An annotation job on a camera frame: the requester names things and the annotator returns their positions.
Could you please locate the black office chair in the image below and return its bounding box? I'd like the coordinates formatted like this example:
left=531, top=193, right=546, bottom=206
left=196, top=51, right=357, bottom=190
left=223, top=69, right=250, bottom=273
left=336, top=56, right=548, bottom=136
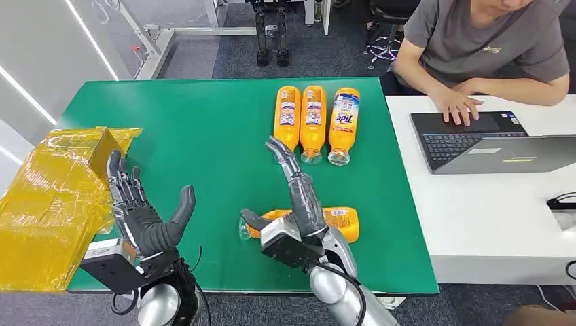
left=363, top=0, right=422, bottom=71

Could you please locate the yellow-taped cardboard box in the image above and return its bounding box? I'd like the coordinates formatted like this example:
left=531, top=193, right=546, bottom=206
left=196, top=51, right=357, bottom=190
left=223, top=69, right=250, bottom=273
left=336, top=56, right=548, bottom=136
left=0, top=126, right=144, bottom=293

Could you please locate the person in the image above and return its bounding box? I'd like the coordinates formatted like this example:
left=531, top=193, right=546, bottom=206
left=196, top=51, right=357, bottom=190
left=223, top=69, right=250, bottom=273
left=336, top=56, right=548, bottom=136
left=380, top=0, right=573, bottom=127

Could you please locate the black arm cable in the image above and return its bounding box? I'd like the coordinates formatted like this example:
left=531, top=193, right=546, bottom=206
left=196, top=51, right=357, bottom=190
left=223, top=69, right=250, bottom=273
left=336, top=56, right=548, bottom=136
left=310, top=261, right=368, bottom=326
left=110, top=244, right=213, bottom=326

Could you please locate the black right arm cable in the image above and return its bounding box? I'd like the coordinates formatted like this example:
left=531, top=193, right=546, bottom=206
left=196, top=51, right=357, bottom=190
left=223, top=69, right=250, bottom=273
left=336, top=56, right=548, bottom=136
left=310, top=261, right=368, bottom=326

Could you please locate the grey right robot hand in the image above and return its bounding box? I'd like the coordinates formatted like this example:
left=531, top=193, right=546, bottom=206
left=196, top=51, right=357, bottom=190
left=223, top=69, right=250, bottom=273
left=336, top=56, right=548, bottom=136
left=239, top=135, right=329, bottom=240

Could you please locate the white metal frame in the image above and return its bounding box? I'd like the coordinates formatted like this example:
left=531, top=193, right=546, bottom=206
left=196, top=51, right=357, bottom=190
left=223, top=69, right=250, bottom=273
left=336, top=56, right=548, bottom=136
left=114, top=0, right=280, bottom=81

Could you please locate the black robot leg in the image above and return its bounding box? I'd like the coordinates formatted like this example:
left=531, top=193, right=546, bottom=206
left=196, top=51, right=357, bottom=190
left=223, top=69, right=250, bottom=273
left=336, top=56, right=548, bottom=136
left=274, top=0, right=291, bottom=67
left=254, top=0, right=271, bottom=67

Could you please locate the dark grey laptop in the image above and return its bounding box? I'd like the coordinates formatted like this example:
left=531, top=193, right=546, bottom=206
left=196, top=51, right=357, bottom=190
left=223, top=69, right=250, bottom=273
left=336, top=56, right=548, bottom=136
left=410, top=111, right=576, bottom=175

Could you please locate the tan rounded object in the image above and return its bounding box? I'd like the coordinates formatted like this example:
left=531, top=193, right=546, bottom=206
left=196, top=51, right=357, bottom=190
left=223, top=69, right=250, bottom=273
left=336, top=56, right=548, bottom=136
left=503, top=305, right=576, bottom=326

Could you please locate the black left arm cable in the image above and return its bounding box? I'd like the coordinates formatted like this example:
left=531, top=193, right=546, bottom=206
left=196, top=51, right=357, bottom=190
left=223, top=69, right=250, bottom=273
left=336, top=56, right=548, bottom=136
left=110, top=244, right=213, bottom=326

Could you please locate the person's left hand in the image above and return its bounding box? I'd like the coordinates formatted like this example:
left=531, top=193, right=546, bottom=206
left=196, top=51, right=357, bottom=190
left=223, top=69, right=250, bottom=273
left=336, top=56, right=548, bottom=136
left=452, top=78, right=480, bottom=96

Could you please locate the person's right hand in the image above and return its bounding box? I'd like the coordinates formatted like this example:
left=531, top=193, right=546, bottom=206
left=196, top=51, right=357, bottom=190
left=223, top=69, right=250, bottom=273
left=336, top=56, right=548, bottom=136
left=429, top=85, right=484, bottom=127

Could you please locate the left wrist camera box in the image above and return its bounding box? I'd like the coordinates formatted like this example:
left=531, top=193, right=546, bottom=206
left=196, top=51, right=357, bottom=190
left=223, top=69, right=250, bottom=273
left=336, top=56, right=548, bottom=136
left=79, top=238, right=147, bottom=295

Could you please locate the white table leg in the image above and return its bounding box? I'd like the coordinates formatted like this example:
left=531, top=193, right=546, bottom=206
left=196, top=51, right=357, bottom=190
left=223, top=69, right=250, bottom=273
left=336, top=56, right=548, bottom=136
left=304, top=0, right=332, bottom=36

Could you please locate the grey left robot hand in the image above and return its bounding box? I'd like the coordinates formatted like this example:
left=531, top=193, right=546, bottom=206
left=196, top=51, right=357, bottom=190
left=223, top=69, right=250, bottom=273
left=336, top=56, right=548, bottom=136
left=105, top=149, right=196, bottom=261

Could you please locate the orange detergent bottle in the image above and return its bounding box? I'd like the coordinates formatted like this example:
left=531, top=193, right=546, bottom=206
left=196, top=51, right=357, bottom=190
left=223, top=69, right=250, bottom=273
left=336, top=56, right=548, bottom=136
left=238, top=206, right=360, bottom=245
left=300, top=85, right=327, bottom=166
left=273, top=86, right=302, bottom=164
left=327, top=87, right=361, bottom=167

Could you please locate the white table foot bracket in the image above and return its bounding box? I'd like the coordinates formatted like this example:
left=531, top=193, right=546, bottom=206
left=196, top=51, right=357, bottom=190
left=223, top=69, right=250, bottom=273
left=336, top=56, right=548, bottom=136
left=376, top=295, right=407, bottom=311

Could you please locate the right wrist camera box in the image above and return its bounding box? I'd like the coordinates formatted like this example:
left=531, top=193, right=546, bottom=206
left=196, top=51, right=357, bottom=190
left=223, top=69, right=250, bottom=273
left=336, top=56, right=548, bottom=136
left=259, top=217, right=325, bottom=270

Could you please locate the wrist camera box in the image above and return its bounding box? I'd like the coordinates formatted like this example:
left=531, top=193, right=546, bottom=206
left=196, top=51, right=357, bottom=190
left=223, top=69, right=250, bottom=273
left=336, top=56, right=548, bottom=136
left=259, top=217, right=325, bottom=270
left=79, top=238, right=147, bottom=295

